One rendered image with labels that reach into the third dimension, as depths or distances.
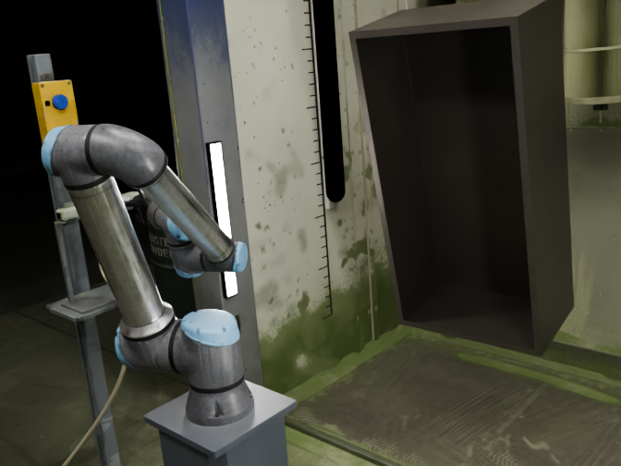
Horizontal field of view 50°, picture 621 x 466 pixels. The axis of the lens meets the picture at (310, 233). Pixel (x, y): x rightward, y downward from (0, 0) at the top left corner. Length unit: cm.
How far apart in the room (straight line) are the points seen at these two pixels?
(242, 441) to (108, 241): 62
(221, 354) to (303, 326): 137
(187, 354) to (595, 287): 217
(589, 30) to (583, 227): 94
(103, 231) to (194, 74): 104
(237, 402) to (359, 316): 168
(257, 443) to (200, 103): 129
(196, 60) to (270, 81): 39
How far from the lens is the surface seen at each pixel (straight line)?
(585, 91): 330
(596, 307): 340
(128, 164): 154
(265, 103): 280
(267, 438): 190
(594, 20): 329
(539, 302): 246
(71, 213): 232
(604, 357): 335
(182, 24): 260
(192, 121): 261
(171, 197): 165
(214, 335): 177
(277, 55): 286
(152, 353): 187
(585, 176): 363
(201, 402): 186
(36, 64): 247
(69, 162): 159
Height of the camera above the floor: 158
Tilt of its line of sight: 15 degrees down
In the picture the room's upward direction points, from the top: 4 degrees counter-clockwise
